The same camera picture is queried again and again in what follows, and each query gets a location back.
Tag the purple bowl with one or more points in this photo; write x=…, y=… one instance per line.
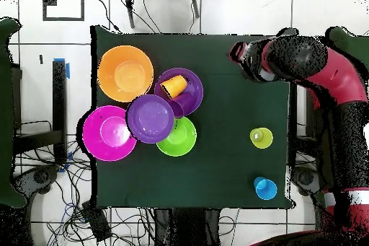
x=150, y=119
x=194, y=87

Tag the orange cup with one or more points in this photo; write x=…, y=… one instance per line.
x=180, y=81
x=170, y=88

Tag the purple cup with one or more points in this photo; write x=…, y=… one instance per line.
x=186, y=103

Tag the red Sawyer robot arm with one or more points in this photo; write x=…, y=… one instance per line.
x=299, y=55

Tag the dark green table cloth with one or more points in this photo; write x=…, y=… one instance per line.
x=230, y=113

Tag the yellow cup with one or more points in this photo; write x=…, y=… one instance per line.
x=261, y=138

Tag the green bowl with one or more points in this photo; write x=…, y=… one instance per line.
x=181, y=139

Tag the orange bowl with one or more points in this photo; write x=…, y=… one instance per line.
x=125, y=73

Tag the green cloth covered table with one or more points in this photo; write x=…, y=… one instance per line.
x=354, y=39
x=5, y=113

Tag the blue cup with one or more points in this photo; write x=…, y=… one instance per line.
x=265, y=189

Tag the pink bowl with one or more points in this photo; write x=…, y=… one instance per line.
x=106, y=136

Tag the blue tape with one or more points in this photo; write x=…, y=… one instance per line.
x=68, y=70

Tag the black power adapter box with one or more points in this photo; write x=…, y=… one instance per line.
x=96, y=221

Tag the black square floor frame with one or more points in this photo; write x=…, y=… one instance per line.
x=82, y=3

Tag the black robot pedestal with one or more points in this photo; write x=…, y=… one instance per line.
x=187, y=228

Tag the black table frame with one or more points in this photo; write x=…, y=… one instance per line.
x=59, y=107

